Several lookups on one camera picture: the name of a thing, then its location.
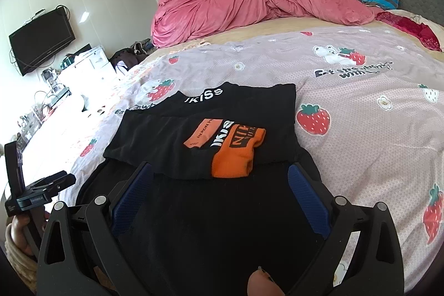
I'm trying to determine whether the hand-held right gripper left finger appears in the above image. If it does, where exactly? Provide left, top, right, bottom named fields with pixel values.
left=37, top=162, right=155, bottom=296

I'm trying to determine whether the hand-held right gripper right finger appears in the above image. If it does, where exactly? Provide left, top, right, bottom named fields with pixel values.
left=287, top=162, right=405, bottom=296

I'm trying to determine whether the black sweater with orange cuffs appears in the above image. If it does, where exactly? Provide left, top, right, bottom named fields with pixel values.
left=74, top=82, right=327, bottom=296

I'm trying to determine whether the pile of dark clothes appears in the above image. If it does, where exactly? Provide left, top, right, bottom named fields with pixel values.
left=109, top=41, right=155, bottom=78

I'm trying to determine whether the person's left hand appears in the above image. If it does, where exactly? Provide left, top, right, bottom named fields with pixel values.
left=10, top=209, right=51, bottom=257

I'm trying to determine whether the person's right hand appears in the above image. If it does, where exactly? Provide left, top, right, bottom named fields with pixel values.
left=247, top=267, right=283, bottom=296

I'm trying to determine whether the cluttered white dresser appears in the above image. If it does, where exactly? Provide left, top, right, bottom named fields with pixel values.
left=14, top=81, right=91, bottom=151

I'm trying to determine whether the strawberry print bedsheet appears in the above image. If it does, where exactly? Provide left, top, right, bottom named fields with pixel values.
left=66, top=10, right=444, bottom=296

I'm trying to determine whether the white cabinet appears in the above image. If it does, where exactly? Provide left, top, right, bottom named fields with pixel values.
left=60, top=44, right=117, bottom=92

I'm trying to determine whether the black flat screen television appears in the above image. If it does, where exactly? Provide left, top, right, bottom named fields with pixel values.
left=9, top=6, right=76, bottom=76

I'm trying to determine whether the red patterned cloth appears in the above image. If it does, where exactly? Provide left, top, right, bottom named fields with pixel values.
left=376, top=11, right=443, bottom=52

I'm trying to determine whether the pink duvet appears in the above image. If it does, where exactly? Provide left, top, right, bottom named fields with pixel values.
left=152, top=0, right=377, bottom=49

